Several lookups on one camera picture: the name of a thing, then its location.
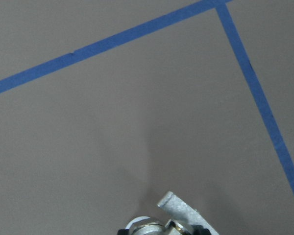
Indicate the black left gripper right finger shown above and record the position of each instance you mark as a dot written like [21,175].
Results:
[200,230]

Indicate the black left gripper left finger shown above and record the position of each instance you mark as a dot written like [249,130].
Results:
[123,232]

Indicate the white PPR valve with handle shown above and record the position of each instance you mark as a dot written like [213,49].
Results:
[182,219]

